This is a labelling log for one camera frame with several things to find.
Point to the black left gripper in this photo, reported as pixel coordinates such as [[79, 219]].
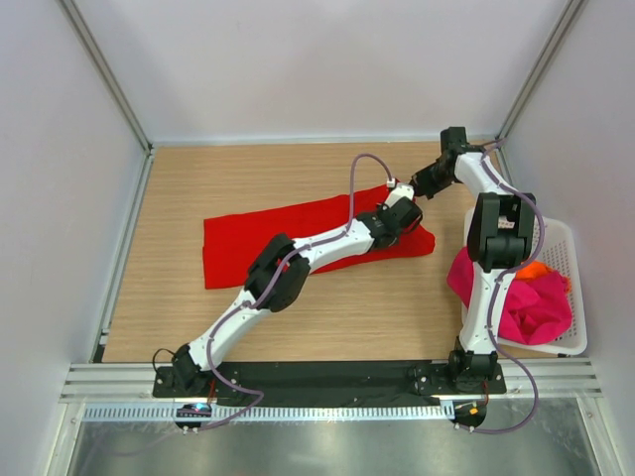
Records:
[[380, 208]]

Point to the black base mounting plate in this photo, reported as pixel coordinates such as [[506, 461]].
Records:
[[361, 384]]

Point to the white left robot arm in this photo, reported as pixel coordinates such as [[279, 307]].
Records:
[[277, 276]]

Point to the white perforated laundry basket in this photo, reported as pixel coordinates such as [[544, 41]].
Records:
[[557, 252]]

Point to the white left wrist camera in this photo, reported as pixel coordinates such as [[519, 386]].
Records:
[[399, 191]]

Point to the white slotted cable duct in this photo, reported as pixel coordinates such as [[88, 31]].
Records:
[[198, 412]]

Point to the right rear frame post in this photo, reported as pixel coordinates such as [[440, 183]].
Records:
[[554, 42]]

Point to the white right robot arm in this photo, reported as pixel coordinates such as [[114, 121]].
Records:
[[499, 242]]

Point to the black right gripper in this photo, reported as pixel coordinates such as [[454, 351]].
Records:
[[420, 180]]

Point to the orange t shirt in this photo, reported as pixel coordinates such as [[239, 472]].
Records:
[[533, 271]]

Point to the left rear frame post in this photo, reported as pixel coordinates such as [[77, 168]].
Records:
[[97, 58]]

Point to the pink t shirt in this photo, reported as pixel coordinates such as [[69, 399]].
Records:
[[537, 312]]

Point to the frame post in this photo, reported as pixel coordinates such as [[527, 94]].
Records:
[[97, 58], [554, 42]]

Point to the red t shirt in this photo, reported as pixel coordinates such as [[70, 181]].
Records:
[[231, 243]]

